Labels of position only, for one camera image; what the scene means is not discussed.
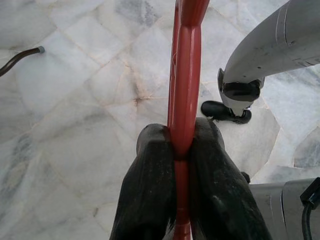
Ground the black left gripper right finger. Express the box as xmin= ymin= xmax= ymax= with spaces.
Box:
xmin=187 ymin=116 xmax=273 ymax=240

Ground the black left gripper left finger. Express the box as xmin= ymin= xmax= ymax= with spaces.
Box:
xmin=109 ymin=123 xmax=178 ymax=240

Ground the red plastic hanger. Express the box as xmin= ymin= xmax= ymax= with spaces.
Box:
xmin=166 ymin=0 xmax=208 ymax=240

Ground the black robot foot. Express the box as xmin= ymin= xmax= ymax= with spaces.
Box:
xmin=201 ymin=99 xmax=253 ymax=125

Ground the silver robot leg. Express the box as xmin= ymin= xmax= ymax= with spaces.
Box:
xmin=217 ymin=0 xmax=320 ymax=118

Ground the marble-pattern folding table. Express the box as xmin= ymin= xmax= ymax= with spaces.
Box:
xmin=0 ymin=45 xmax=46 ymax=78

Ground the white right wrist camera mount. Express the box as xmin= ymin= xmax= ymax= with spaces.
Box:
xmin=249 ymin=177 xmax=320 ymax=240

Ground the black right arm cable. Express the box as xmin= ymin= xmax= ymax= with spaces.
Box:
xmin=299 ymin=189 xmax=320 ymax=240

